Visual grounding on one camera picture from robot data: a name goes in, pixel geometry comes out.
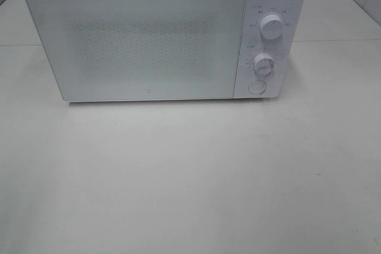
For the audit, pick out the round microwave door button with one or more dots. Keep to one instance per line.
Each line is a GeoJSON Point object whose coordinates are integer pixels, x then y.
{"type": "Point", "coordinates": [257, 87]}

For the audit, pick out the white microwave knob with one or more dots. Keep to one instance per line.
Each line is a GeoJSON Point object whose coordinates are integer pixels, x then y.
{"type": "Point", "coordinates": [263, 64]}
{"type": "Point", "coordinates": [271, 26]}

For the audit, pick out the white microwave door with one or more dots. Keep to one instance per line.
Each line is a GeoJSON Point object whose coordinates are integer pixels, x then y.
{"type": "Point", "coordinates": [134, 50]}

